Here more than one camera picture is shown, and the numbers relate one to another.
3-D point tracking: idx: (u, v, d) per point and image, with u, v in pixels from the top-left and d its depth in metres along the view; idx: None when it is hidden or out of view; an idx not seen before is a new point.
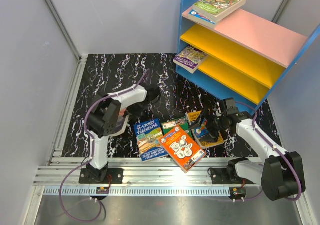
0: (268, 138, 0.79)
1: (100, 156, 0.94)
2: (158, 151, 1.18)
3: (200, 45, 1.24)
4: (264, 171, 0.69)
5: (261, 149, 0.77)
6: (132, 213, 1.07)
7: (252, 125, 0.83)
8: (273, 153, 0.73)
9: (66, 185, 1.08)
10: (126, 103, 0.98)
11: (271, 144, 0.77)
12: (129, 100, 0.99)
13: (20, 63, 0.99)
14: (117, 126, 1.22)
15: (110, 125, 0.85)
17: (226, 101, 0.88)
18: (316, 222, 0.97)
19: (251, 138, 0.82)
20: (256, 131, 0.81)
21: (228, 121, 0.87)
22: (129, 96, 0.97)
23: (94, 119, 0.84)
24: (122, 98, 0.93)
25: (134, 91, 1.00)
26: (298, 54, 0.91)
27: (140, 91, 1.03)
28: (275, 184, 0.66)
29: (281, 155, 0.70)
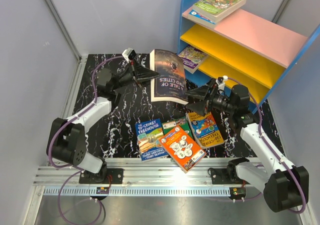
0: (273, 147, 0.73)
1: (91, 167, 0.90)
2: (158, 151, 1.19)
3: (201, 45, 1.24)
4: (268, 184, 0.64)
5: (266, 160, 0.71)
6: (132, 213, 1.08)
7: (258, 131, 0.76)
8: (279, 167, 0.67)
9: (66, 185, 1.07)
10: (91, 121, 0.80)
11: (279, 156, 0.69)
12: (95, 117, 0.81)
13: (20, 63, 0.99)
14: (165, 89, 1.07)
15: (79, 153, 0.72)
17: (242, 99, 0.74)
18: (316, 222, 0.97)
19: (256, 146, 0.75)
20: (261, 139, 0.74)
21: (233, 123, 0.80)
22: (91, 115, 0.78)
23: (57, 152, 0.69)
24: (84, 118, 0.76)
25: (97, 105, 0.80)
26: (298, 55, 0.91)
27: (104, 103, 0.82)
28: (278, 198, 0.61)
29: (289, 170, 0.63)
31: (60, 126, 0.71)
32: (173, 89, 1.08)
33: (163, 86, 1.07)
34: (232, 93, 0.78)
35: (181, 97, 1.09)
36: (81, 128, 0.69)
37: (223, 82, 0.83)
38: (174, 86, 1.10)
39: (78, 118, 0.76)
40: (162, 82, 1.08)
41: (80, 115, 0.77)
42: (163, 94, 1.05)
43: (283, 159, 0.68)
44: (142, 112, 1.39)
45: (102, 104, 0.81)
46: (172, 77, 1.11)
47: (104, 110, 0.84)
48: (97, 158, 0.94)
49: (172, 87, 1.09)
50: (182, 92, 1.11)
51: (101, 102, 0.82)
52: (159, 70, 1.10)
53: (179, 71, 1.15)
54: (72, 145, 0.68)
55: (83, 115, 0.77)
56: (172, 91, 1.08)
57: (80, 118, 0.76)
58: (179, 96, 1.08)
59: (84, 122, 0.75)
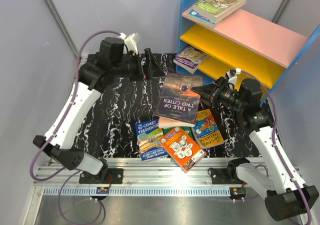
0: (286, 160, 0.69)
1: (90, 168, 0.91)
2: (158, 151, 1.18)
3: (201, 45, 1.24)
4: (274, 196, 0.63)
5: (276, 173, 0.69)
6: (132, 213, 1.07)
7: (271, 139, 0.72)
8: (290, 185, 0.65)
9: (66, 185, 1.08)
10: (74, 128, 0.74)
11: (291, 173, 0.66)
12: (76, 120, 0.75)
13: (20, 63, 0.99)
14: (165, 110, 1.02)
15: (76, 158, 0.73)
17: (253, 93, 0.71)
18: (316, 222, 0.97)
19: (266, 153, 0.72)
20: (274, 149, 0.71)
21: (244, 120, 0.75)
22: (70, 121, 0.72)
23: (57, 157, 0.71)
24: (63, 132, 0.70)
25: (76, 103, 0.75)
26: (298, 54, 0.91)
27: (84, 98, 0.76)
28: (283, 214, 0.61)
29: (300, 190, 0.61)
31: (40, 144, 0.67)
32: (175, 111, 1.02)
33: (164, 108, 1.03)
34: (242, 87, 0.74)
35: (184, 119, 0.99)
36: (57, 151, 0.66)
37: (234, 75, 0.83)
38: (177, 108, 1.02)
39: (56, 135, 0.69)
40: (165, 102, 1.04)
41: (57, 131, 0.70)
42: (163, 115, 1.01)
43: (295, 177, 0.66)
44: (142, 111, 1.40)
45: (81, 99, 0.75)
46: (177, 100, 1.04)
47: (91, 98, 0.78)
48: (97, 159, 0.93)
49: (174, 110, 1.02)
50: (187, 113, 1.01)
51: (81, 98, 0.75)
52: (165, 92, 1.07)
53: (189, 93, 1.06)
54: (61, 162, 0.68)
55: (61, 128, 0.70)
56: (174, 113, 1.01)
57: (58, 134, 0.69)
58: (181, 118, 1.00)
59: (63, 142, 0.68)
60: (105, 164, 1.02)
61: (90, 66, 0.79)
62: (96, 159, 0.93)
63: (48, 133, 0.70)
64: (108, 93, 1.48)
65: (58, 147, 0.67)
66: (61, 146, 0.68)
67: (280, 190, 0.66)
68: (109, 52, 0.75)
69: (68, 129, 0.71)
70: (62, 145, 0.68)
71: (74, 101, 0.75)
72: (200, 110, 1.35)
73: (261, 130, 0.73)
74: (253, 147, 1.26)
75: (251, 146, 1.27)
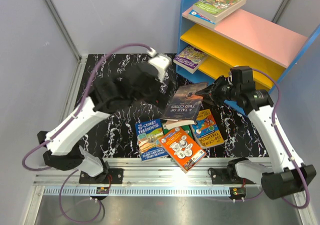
0: (285, 139, 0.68)
1: (89, 169, 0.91)
2: (158, 151, 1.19)
3: (201, 45, 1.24)
4: (272, 176, 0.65)
5: (274, 153, 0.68)
6: (132, 213, 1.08)
7: (271, 118, 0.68)
8: (288, 165, 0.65)
9: (66, 185, 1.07)
10: (72, 139, 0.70)
11: (290, 152, 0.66)
12: (76, 133, 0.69)
13: (20, 63, 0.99)
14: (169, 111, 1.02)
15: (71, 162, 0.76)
17: (242, 71, 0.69)
18: (316, 222, 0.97)
19: (264, 132, 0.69)
20: (274, 129, 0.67)
21: (242, 100, 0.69)
22: (67, 134, 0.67)
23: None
24: (59, 141, 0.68)
25: (77, 118, 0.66)
26: (298, 54, 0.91)
27: (86, 116, 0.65)
28: (279, 193, 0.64)
29: (299, 170, 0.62)
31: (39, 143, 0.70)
32: (178, 112, 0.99)
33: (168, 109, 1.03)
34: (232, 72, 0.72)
35: (186, 117, 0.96)
36: (48, 156, 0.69)
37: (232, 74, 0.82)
38: (181, 110, 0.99)
39: (52, 140, 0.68)
40: (170, 107, 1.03)
41: (55, 137, 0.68)
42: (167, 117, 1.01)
43: (292, 156, 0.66)
44: (142, 111, 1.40)
45: (83, 117, 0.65)
46: (183, 104, 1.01)
47: (97, 118, 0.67)
48: (98, 164, 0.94)
49: (177, 111, 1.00)
50: (188, 112, 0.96)
51: (84, 115, 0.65)
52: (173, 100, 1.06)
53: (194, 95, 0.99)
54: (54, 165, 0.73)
55: (58, 136, 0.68)
56: (177, 114, 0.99)
57: (54, 141, 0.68)
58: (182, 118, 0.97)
59: (56, 149, 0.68)
60: (106, 168, 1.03)
61: (107, 80, 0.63)
62: (98, 164, 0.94)
63: (49, 134, 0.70)
64: None
65: (50, 154, 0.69)
66: (53, 154, 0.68)
67: (278, 169, 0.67)
68: (138, 79, 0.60)
69: (64, 140, 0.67)
70: (54, 153, 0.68)
71: (77, 116, 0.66)
72: (202, 110, 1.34)
73: (261, 109, 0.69)
74: (253, 147, 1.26)
75: (251, 146, 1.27)
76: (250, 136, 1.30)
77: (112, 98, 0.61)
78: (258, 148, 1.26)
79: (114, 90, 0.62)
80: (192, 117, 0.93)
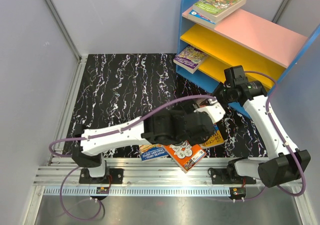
0: (279, 126, 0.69)
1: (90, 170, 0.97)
2: (158, 151, 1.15)
3: (201, 45, 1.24)
4: (267, 163, 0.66)
5: (269, 140, 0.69)
6: (132, 213, 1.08)
7: (265, 107, 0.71)
8: (282, 151, 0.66)
9: (66, 184, 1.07)
10: (106, 147, 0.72)
11: (284, 138, 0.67)
12: (112, 144, 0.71)
13: (20, 63, 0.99)
14: None
15: (86, 163, 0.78)
17: (233, 69, 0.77)
18: (316, 222, 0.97)
19: (259, 121, 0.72)
20: (268, 116, 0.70)
21: (237, 91, 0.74)
22: (104, 143, 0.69)
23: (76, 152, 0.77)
24: (94, 144, 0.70)
25: (122, 134, 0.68)
26: (298, 54, 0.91)
27: (131, 137, 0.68)
28: (275, 179, 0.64)
29: (293, 153, 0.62)
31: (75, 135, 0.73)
32: None
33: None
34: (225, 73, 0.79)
35: None
36: (78, 152, 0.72)
37: None
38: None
39: (88, 140, 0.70)
40: None
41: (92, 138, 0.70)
42: None
43: (287, 141, 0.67)
44: (142, 111, 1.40)
45: (128, 135, 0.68)
46: None
47: (137, 142, 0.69)
48: (103, 169, 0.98)
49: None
50: None
51: (129, 134, 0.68)
52: None
53: None
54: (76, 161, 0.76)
55: (95, 139, 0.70)
56: None
57: (90, 141, 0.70)
58: None
59: (87, 149, 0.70)
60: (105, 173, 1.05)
61: (164, 115, 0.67)
62: (101, 169, 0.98)
63: (88, 131, 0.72)
64: (107, 93, 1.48)
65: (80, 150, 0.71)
66: (83, 152, 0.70)
67: (273, 156, 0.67)
68: (192, 126, 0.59)
69: (99, 145, 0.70)
70: (83, 151, 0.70)
71: (123, 131, 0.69)
72: None
73: (256, 98, 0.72)
74: (253, 147, 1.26)
75: (251, 146, 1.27)
76: (250, 136, 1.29)
77: (162, 134, 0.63)
78: (258, 148, 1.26)
79: (167, 127, 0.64)
80: None
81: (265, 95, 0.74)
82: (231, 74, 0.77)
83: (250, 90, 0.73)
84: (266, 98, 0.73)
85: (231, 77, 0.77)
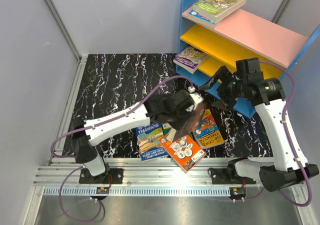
0: (292, 137, 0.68)
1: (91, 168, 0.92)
2: (158, 151, 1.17)
3: (201, 45, 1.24)
4: (273, 173, 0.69)
5: (280, 152, 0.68)
6: (132, 213, 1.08)
7: (281, 115, 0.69)
8: (292, 165, 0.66)
9: (66, 185, 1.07)
10: (111, 133, 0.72)
11: (296, 151, 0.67)
12: (118, 129, 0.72)
13: (19, 63, 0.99)
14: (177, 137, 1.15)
15: (85, 156, 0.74)
17: (247, 62, 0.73)
18: (316, 222, 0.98)
19: (272, 129, 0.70)
20: (283, 126, 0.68)
21: (252, 90, 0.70)
22: (112, 128, 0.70)
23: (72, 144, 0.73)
24: (101, 130, 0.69)
25: (128, 117, 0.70)
26: (298, 54, 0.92)
27: (137, 118, 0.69)
28: (277, 187, 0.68)
29: (304, 170, 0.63)
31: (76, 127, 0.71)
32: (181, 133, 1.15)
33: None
34: (238, 65, 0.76)
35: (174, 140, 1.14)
36: (83, 141, 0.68)
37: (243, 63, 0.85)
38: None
39: (94, 128, 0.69)
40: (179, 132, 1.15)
41: (98, 125, 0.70)
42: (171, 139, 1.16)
43: (298, 155, 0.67)
44: None
45: (134, 117, 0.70)
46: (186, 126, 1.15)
47: (140, 124, 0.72)
48: (102, 164, 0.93)
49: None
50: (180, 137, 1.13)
51: (135, 116, 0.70)
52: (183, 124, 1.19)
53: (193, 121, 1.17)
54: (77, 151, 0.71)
55: (101, 126, 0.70)
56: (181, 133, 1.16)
57: (96, 129, 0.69)
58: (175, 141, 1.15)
59: (95, 137, 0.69)
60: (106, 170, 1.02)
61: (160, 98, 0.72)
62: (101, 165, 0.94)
63: (90, 122, 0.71)
64: (108, 93, 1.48)
65: (88, 137, 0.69)
66: (91, 140, 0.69)
67: (281, 168, 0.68)
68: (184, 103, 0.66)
69: (106, 130, 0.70)
70: (91, 139, 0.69)
71: (128, 114, 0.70)
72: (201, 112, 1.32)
73: (272, 103, 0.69)
74: (253, 147, 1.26)
75: (251, 146, 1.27)
76: (250, 136, 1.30)
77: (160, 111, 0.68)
78: (258, 148, 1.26)
79: (162, 107, 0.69)
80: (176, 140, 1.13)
81: (283, 99, 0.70)
82: (246, 68, 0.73)
83: (266, 90, 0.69)
84: (282, 102, 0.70)
85: (245, 70, 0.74)
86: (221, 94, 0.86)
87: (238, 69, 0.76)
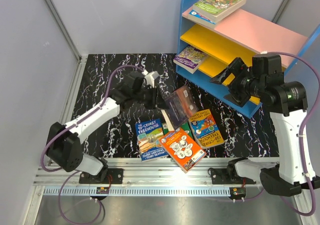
0: (305, 152, 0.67)
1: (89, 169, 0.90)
2: (158, 151, 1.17)
3: (201, 45, 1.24)
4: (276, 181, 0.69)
5: (289, 164, 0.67)
6: (132, 213, 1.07)
7: (299, 129, 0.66)
8: (300, 178, 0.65)
9: (66, 185, 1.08)
10: (92, 127, 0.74)
11: (306, 167, 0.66)
12: (97, 122, 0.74)
13: (19, 63, 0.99)
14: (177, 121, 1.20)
15: (73, 160, 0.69)
17: (269, 61, 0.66)
18: (316, 222, 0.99)
19: (285, 140, 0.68)
20: (298, 140, 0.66)
21: (271, 96, 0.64)
22: (93, 121, 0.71)
23: (54, 155, 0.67)
24: (84, 125, 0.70)
25: (102, 109, 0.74)
26: (298, 54, 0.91)
27: (111, 107, 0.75)
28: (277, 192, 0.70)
29: (311, 186, 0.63)
31: (57, 131, 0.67)
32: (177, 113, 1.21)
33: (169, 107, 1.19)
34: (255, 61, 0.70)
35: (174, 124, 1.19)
36: (71, 140, 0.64)
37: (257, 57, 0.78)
38: (182, 114, 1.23)
39: (77, 126, 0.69)
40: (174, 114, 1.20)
41: (79, 122, 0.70)
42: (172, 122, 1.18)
43: (308, 171, 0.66)
44: (142, 112, 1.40)
45: (108, 107, 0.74)
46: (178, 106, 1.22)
47: (112, 114, 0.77)
48: (97, 160, 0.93)
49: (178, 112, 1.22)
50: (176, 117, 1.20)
51: (108, 106, 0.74)
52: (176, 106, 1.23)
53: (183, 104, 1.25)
54: (65, 153, 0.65)
55: (83, 121, 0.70)
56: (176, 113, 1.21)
57: (79, 125, 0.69)
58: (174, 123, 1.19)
59: (81, 132, 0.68)
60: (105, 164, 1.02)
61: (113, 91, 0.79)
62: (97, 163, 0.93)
63: (69, 123, 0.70)
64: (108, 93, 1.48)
65: (76, 135, 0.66)
66: (80, 135, 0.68)
67: (287, 179, 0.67)
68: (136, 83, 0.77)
69: (89, 124, 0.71)
70: (79, 134, 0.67)
71: (101, 106, 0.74)
72: (200, 112, 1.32)
73: (291, 114, 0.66)
74: (253, 147, 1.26)
75: (251, 146, 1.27)
76: (250, 136, 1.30)
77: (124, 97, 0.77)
78: (258, 148, 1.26)
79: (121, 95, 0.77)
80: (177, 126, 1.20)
81: (304, 109, 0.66)
82: (266, 66, 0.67)
83: (288, 99, 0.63)
84: (303, 113, 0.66)
85: (264, 69, 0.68)
86: (232, 90, 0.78)
87: (256, 66, 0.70)
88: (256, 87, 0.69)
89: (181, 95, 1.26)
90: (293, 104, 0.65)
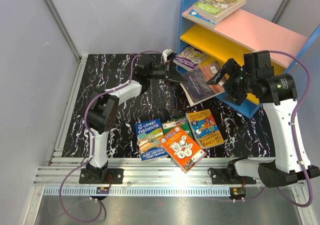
0: (298, 139, 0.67)
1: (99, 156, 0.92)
2: (158, 151, 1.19)
3: (201, 45, 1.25)
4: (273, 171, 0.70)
5: (283, 153, 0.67)
6: (132, 213, 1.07)
7: (291, 116, 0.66)
8: (295, 167, 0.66)
9: (66, 185, 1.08)
10: (123, 97, 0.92)
11: (300, 155, 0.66)
12: (127, 94, 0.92)
13: (20, 63, 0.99)
14: (198, 94, 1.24)
15: (110, 121, 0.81)
17: (257, 55, 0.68)
18: (316, 222, 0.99)
19: (278, 129, 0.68)
20: (291, 128, 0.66)
21: (262, 87, 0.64)
22: (125, 91, 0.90)
23: (92, 117, 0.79)
24: (119, 92, 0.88)
25: (130, 85, 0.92)
26: (298, 54, 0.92)
27: (135, 84, 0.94)
28: (274, 184, 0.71)
29: (306, 173, 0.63)
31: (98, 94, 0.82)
32: (199, 87, 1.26)
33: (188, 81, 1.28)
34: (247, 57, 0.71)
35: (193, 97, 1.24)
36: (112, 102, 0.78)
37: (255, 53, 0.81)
38: (204, 87, 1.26)
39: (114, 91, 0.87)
40: (195, 87, 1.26)
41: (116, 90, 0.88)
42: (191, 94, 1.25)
43: (302, 159, 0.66)
44: (142, 112, 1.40)
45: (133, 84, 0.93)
46: (200, 80, 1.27)
47: (136, 91, 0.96)
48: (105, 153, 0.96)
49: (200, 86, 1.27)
50: (197, 90, 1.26)
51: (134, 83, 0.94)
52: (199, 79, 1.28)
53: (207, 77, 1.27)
54: (106, 111, 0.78)
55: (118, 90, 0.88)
56: (198, 86, 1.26)
57: (116, 92, 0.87)
58: (193, 96, 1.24)
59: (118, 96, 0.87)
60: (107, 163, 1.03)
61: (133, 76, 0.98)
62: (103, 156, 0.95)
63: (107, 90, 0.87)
64: None
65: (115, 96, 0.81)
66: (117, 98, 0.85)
67: (283, 169, 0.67)
68: (145, 69, 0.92)
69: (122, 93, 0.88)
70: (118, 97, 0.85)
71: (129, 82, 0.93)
72: (196, 113, 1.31)
73: (282, 103, 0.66)
74: (253, 147, 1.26)
75: (251, 146, 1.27)
76: (250, 136, 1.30)
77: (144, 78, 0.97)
78: (258, 148, 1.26)
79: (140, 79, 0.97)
80: (196, 100, 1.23)
81: (294, 99, 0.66)
82: (255, 61, 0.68)
83: (278, 89, 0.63)
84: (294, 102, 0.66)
85: (255, 64, 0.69)
86: (228, 89, 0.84)
87: (247, 62, 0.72)
88: (249, 81, 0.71)
89: (206, 70, 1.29)
90: (283, 94, 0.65)
